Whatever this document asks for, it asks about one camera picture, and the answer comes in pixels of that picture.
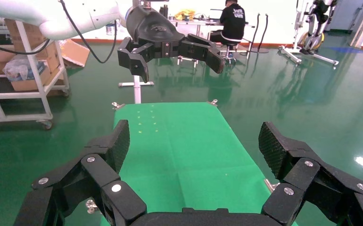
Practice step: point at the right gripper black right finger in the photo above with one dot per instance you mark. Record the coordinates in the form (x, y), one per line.
(312, 181)

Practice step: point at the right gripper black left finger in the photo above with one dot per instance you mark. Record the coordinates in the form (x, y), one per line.
(100, 174)

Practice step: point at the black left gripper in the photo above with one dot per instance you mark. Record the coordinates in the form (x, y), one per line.
(150, 28)

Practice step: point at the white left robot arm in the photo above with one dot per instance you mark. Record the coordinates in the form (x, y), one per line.
(44, 15)

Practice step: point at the flat loose cardboard sheet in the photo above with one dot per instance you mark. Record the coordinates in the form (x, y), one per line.
(75, 53)

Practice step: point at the brown cardboard storage box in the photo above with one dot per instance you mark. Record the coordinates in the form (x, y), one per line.
(48, 57)
(28, 34)
(31, 84)

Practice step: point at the white office desk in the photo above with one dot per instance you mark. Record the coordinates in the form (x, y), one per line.
(197, 22)

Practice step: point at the yellow item on desk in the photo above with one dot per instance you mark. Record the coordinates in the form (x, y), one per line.
(184, 14)

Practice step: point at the round stool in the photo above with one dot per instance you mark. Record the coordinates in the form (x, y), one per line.
(230, 51)

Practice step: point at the person in black hoodie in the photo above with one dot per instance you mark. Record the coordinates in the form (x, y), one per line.
(233, 21)

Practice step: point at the large green table cloth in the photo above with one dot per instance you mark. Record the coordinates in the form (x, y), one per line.
(184, 156)

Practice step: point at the black curved tube stand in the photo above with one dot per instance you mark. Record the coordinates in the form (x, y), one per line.
(258, 34)

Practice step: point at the white metal shelf cart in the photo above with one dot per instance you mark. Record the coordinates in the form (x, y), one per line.
(37, 81)

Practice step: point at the white robot support stand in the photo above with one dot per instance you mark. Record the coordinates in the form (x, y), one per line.
(294, 51)

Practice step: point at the clear plastic bag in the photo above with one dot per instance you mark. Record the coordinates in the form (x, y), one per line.
(19, 68)

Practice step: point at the black and white idle robot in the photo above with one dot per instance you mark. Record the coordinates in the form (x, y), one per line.
(314, 28)

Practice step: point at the white metal stand post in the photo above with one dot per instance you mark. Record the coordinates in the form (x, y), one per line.
(136, 90)

